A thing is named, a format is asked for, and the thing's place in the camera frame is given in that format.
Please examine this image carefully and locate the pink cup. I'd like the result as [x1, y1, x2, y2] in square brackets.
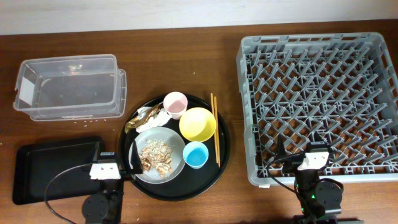
[163, 91, 188, 119]

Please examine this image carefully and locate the food scraps pile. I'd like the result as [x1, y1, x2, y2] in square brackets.
[139, 139, 173, 179]

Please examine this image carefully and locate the grey dishwasher rack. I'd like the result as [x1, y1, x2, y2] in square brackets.
[236, 32, 397, 187]

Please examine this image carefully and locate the black rectangular tray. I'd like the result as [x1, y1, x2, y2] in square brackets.
[12, 136, 104, 205]

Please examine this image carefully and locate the yellow bowl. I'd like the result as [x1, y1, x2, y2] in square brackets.
[179, 107, 214, 142]

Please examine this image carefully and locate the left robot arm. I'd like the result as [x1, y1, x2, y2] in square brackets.
[81, 143, 143, 223]

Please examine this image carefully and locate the wooden chopstick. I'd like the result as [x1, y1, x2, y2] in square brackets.
[210, 93, 219, 165]
[213, 96, 221, 168]

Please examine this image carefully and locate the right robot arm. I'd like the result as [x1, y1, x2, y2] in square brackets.
[275, 133, 344, 223]

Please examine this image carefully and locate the clear plastic waste bin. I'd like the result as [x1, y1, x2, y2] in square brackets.
[13, 54, 127, 121]

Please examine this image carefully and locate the white napkin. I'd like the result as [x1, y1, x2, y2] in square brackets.
[136, 108, 171, 133]

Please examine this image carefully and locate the blue cup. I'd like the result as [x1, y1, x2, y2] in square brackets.
[183, 141, 209, 169]

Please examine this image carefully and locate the grey plate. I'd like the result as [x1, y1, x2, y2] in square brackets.
[127, 127, 185, 184]

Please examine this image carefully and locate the round black serving tray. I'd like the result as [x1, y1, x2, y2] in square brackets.
[118, 94, 231, 201]

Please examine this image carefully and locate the gold snack wrapper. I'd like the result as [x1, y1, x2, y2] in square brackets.
[124, 105, 160, 134]

